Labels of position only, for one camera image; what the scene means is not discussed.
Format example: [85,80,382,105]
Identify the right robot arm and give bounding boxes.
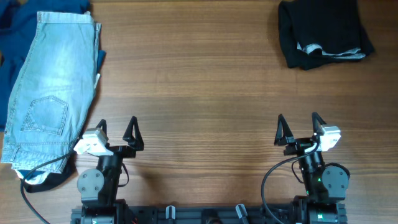
[274,112,350,224]

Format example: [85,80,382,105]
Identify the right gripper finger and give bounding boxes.
[274,114,294,146]
[312,112,326,134]

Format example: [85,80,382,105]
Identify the black folded garment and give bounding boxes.
[278,0,374,70]

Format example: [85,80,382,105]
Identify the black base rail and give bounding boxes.
[70,203,348,224]

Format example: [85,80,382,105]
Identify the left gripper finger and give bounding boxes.
[123,116,144,151]
[96,119,107,134]

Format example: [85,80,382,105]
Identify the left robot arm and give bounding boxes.
[70,116,144,224]

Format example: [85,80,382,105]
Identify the blue t-shirt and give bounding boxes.
[1,1,104,131]

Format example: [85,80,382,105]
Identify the light blue denim shorts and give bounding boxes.
[1,11,101,173]

